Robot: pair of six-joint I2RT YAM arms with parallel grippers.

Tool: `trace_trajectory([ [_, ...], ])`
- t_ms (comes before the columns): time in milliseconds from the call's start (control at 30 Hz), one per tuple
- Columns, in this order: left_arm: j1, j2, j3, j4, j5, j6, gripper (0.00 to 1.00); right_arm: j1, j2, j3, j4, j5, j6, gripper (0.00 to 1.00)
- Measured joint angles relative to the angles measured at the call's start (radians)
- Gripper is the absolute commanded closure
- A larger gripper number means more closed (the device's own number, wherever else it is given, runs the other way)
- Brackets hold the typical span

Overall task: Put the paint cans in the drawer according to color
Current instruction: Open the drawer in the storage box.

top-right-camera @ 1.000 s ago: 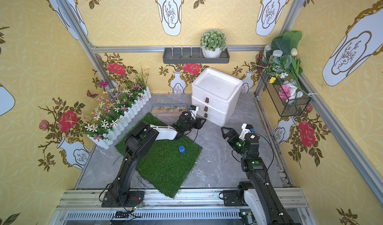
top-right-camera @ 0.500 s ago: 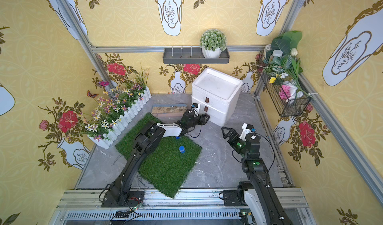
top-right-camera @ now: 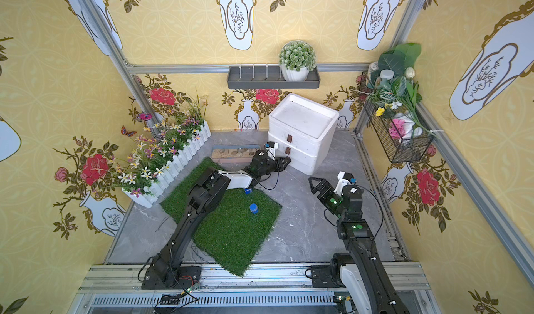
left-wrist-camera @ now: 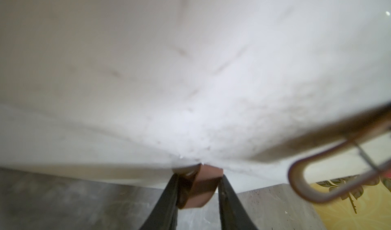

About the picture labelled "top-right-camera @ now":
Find green artificial grass mat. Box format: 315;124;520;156
161;157;282;276

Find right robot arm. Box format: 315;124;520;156
309;173;409;313

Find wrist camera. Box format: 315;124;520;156
335;172;356;195
265;141;279;160

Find grey wall shelf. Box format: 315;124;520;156
227;65;321;90

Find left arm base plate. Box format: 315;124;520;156
141;265;202;290

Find tray of pebbles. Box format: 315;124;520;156
211;144;261;164

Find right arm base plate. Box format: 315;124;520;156
305;265;346;288

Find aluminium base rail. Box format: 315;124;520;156
66;262;442;314

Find black wire basket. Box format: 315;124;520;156
364;69;434;163

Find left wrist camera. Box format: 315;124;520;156
265;141;279;160

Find white three-drawer cabinet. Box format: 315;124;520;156
268;94;339;176

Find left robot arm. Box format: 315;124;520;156
139;147;291;290

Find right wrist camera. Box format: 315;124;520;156
335;172;356;195

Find white fence flower planter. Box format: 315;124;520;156
114;97;211;208

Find artificial flower bouquet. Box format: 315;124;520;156
367;43;437;142

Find small circuit board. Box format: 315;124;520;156
158;283;200;306

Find potted green succulent plant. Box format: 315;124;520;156
279;40;316;81

